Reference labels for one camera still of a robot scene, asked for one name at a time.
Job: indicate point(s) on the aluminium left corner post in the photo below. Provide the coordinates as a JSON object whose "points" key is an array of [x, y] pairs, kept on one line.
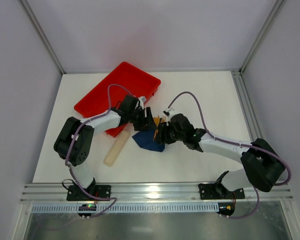
{"points": [[41, 34]]}

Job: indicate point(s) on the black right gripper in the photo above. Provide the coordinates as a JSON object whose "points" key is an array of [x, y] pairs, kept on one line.
{"points": [[166, 132]]}

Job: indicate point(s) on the aluminium rail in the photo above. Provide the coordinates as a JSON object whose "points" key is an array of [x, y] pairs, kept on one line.
{"points": [[165, 192], [248, 111]]}

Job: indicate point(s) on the aluminium front rail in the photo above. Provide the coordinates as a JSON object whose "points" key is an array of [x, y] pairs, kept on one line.
{"points": [[165, 192]]}

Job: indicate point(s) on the white slotted cable duct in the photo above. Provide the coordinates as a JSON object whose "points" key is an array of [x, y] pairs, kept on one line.
{"points": [[163, 207]]}

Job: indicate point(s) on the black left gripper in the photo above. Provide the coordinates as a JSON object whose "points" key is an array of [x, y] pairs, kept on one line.
{"points": [[142, 119]]}

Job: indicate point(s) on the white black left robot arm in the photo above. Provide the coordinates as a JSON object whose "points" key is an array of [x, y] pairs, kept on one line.
{"points": [[74, 141]]}

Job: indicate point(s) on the right black controller board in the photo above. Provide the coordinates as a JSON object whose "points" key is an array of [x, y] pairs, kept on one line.
{"points": [[226, 208]]}

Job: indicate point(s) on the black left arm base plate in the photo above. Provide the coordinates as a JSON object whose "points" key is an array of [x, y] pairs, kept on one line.
{"points": [[75, 194]]}

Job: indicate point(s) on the left black controller board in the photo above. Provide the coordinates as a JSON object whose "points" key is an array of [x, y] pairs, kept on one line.
{"points": [[87, 210]]}

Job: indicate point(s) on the orange plastic fork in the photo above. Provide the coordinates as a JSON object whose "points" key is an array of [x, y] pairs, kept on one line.
{"points": [[161, 119]]}

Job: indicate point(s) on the aluminium right corner post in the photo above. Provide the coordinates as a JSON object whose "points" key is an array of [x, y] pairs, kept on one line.
{"points": [[267, 25]]}

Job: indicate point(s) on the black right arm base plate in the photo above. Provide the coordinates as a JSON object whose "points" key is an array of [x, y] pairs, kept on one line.
{"points": [[216, 191]]}

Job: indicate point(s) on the orange plastic knife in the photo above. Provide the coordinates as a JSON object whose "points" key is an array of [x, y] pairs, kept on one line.
{"points": [[157, 121]]}

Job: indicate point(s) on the red plastic tray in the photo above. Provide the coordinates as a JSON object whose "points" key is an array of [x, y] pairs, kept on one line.
{"points": [[110, 92]]}

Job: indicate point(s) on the black controller board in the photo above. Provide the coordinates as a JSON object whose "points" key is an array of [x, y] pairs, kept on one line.
{"points": [[226, 208], [87, 210]]}

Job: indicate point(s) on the dark blue paper napkin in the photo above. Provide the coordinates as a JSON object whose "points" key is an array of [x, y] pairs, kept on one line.
{"points": [[145, 140]]}

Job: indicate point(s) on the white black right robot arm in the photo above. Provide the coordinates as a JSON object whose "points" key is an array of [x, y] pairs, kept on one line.
{"points": [[260, 168]]}

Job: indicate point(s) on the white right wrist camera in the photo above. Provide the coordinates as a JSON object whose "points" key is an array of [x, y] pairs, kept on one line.
{"points": [[169, 112]]}

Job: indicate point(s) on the aluminium right side rail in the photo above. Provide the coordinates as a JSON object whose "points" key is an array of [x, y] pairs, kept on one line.
{"points": [[248, 111]]}

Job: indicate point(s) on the aluminium corner post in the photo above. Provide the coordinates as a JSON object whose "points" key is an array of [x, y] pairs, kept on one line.
{"points": [[267, 25], [41, 34]]}

